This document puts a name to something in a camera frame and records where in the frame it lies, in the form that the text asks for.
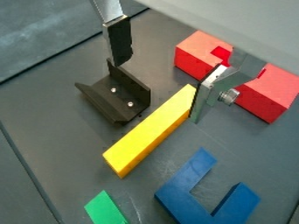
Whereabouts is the red base block with slots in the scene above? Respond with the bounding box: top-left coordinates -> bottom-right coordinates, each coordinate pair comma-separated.
173,31 -> 299,123

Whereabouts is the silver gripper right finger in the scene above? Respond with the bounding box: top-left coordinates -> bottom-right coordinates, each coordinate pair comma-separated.
189,53 -> 266,123

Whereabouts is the green stepped arch block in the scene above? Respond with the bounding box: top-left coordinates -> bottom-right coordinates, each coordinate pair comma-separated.
84,191 -> 128,224

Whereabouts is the blue U-shaped block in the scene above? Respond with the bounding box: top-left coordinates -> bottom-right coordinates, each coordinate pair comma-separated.
153,148 -> 260,224

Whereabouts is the yellow long bar block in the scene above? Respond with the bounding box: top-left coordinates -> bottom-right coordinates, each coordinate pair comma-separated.
102,84 -> 194,178

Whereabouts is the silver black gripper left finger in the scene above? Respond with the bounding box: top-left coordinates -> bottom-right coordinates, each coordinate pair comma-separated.
89,0 -> 133,67

